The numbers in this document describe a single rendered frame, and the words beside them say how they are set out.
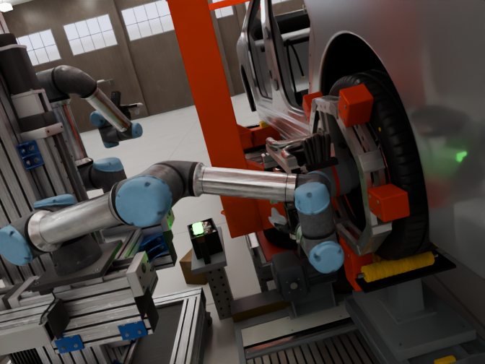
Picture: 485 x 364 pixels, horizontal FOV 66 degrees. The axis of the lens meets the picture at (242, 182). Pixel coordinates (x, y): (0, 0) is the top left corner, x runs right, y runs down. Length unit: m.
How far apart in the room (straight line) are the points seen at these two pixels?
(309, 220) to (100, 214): 0.51
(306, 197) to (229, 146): 0.93
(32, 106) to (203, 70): 0.67
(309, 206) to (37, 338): 0.89
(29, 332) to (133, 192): 0.60
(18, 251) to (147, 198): 0.43
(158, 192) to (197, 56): 0.91
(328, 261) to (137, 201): 0.45
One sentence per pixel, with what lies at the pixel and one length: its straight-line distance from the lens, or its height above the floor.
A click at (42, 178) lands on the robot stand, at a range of 1.50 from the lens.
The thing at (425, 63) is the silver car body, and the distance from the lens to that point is 0.92.
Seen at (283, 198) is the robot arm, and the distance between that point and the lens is 0.95.
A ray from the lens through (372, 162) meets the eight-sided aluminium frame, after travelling 1.09.
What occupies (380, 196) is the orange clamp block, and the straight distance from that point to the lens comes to 1.05.
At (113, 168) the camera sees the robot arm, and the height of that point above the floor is 1.01.
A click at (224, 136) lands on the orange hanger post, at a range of 1.68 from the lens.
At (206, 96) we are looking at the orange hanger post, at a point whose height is 1.20.
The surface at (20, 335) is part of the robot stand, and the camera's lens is 1.33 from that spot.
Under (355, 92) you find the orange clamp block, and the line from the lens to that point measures 1.12.
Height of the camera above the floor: 1.29
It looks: 17 degrees down
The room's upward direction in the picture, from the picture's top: 14 degrees counter-clockwise
